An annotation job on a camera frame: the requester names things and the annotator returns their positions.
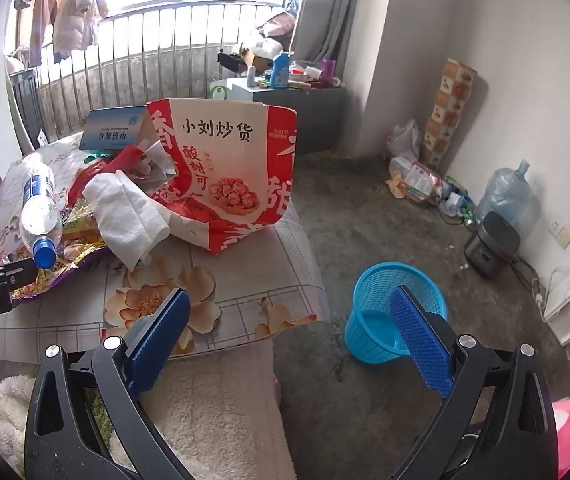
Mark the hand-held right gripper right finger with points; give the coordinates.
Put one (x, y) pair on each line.
(417, 342)

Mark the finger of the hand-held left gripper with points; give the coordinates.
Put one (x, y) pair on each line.
(5, 276)

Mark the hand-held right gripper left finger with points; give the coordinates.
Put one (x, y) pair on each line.
(161, 337)

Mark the blue plastic basket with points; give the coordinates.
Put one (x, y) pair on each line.
(405, 280)

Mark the clear plastic water bottle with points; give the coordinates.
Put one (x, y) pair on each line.
(40, 205)

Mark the purple yellow snack packet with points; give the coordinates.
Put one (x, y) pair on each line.
(77, 240)

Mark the blue medicine box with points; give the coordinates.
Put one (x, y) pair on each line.
(110, 130)

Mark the red and white paper bag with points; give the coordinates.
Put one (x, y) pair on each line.
(245, 170)

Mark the beige fleece cloth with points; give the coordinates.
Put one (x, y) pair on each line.
(215, 410)

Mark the floral tablecloth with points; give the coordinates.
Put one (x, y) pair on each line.
(245, 290)

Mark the white fluffy cloth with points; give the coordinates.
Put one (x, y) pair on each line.
(5, 410)

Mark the dark grey rice cooker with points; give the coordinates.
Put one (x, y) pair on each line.
(492, 245)

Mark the white paper tissue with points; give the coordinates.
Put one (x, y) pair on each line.
(125, 210)

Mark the pile of food packets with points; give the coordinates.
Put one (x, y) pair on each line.
(415, 177)

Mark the red plastic wrapper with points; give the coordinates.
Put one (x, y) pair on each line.
(125, 160)

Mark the dark chair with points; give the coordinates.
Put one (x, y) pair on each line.
(27, 105)

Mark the empty clear water jug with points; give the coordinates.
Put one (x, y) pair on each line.
(505, 190)

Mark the white plastic bag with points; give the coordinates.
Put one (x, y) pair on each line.
(405, 137)

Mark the tile-patterned rolled mat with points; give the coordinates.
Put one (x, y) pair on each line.
(447, 110)

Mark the metal window railing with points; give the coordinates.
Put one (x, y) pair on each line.
(130, 65)

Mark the grey cabinet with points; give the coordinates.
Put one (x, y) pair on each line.
(310, 115)

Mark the hanging pink clothes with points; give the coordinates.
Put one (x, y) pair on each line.
(65, 5)

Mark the purple cup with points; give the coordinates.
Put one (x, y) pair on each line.
(328, 70)

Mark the blue detergent bottle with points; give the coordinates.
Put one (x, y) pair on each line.
(280, 74)

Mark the open cardboard box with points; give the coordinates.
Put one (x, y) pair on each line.
(255, 55)

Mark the grey curtain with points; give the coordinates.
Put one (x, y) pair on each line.
(325, 10)

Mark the wall socket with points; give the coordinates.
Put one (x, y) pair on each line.
(560, 234)

